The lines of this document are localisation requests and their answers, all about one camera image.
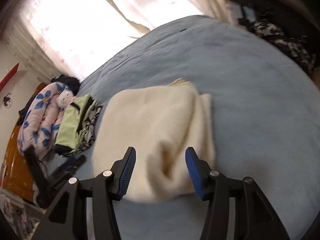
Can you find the orange wooden headboard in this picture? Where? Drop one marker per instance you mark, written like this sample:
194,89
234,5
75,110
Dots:
15,176

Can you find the black white patterned folded garment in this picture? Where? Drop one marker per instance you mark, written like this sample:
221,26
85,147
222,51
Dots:
86,128

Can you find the red wall shelf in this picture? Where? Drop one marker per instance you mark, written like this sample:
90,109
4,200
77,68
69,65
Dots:
8,76

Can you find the cartoon face wall sticker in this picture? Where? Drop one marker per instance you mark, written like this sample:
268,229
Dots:
7,101

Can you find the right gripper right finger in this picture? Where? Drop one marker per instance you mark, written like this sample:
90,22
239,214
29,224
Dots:
255,218

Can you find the hello kitty plush toy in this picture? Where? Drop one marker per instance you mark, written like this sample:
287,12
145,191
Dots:
65,99

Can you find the floral rolled quilt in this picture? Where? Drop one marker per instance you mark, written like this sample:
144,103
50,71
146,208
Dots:
42,121

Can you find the black white patterned clothing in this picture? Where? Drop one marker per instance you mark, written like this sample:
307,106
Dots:
297,47

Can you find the black clothes pile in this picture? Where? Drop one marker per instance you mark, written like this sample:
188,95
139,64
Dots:
72,82

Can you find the cream knit cardigan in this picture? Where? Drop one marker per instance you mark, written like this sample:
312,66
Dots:
160,122

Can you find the white floral curtain left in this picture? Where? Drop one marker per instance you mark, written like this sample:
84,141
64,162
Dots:
75,37

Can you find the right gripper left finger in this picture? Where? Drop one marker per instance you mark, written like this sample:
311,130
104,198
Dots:
66,217

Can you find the green folded garment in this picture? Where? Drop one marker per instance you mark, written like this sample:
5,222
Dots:
72,128

